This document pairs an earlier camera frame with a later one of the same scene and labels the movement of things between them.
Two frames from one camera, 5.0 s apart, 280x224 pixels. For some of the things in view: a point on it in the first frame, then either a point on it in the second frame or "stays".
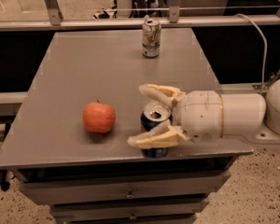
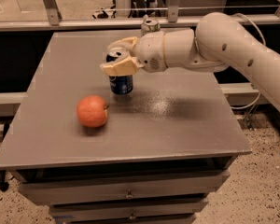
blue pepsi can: x=153 y=116 → x=121 y=84
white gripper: x=201 y=115 → x=150 y=51
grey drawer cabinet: x=66 y=130 stays
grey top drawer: x=125 y=188 stays
